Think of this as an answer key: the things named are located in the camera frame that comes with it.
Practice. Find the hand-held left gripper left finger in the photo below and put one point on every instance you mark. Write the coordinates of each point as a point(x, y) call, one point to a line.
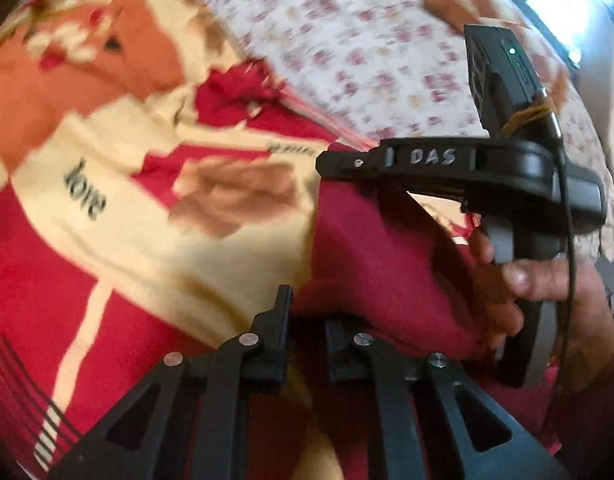
point(274, 345)

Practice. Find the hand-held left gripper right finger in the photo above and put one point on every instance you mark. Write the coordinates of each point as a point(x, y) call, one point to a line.
point(342, 355)

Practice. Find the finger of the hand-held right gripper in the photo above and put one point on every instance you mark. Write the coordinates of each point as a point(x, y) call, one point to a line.
point(349, 162)

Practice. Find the maroon knit garment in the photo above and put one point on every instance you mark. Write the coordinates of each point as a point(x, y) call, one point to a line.
point(387, 260)

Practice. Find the person's right forearm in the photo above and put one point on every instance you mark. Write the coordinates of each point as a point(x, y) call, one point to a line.
point(592, 425)

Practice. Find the person's right hand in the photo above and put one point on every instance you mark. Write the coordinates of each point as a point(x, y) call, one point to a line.
point(582, 305)

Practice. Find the floral bedsheet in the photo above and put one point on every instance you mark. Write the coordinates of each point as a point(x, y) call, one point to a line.
point(362, 45)

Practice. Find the orange patterned pillow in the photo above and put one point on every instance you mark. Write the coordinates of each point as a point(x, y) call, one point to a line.
point(467, 0)

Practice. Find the red and cream printed blanket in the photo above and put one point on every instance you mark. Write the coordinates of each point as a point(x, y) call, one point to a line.
point(137, 210)

